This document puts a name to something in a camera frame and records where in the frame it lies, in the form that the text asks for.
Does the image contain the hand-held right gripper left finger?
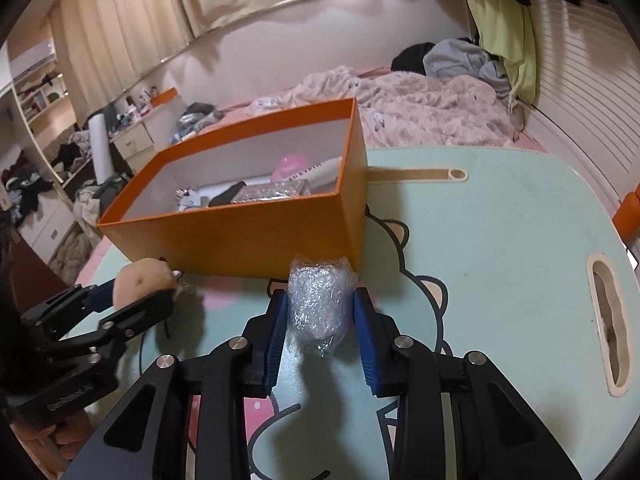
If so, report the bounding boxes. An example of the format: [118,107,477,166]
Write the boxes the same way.
[62,287,291,480]

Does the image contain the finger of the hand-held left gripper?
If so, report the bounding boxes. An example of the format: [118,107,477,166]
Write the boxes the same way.
[20,280,121,328]
[82,287,176,357]

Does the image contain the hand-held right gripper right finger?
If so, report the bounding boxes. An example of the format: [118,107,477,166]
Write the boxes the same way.
[352,287,583,480]

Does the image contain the brown plush toy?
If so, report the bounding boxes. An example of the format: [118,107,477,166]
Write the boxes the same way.
[112,258,178,308]

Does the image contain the bubble wrap ball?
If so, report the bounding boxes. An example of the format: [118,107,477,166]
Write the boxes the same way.
[287,255,361,358]

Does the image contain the orange cardboard box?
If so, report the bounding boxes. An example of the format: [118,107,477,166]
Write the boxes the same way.
[96,97,370,281]

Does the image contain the brown playing card box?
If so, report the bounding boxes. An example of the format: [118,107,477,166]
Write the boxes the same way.
[230,180,311,206]

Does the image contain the dark red-print mahjong block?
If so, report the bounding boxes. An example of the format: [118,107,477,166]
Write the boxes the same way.
[207,182,248,208]

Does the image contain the white tube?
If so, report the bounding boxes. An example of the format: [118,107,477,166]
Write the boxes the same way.
[280,156,346,193]

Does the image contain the pink heart-shaped case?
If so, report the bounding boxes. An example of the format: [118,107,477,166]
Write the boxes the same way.
[272,155,308,181]

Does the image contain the orange container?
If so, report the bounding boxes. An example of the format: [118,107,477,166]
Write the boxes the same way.
[615,195,640,251]

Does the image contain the person's left hand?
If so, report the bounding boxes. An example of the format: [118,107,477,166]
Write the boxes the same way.
[10,410,97,477]

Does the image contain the messy clothes heap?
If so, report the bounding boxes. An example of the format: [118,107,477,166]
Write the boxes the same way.
[0,160,126,281]

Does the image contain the white bedside drawer cabinet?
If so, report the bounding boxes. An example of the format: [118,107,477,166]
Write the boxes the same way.
[107,122,156,171]

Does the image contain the grey clothes pile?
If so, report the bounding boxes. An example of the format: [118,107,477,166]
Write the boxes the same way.
[170,102,226,143]

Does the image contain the pink fluffy blanket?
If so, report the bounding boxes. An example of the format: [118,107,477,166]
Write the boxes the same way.
[250,65,521,148]

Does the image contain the black garment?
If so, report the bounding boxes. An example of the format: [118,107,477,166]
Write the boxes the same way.
[391,42,436,73]

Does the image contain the beige curtain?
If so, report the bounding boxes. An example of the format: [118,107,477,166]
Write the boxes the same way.
[50,0,421,116]

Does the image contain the grey garment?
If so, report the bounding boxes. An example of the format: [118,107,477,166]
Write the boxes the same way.
[422,37,511,96]

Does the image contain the yellow-green garment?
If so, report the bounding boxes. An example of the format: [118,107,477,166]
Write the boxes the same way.
[462,0,538,106]

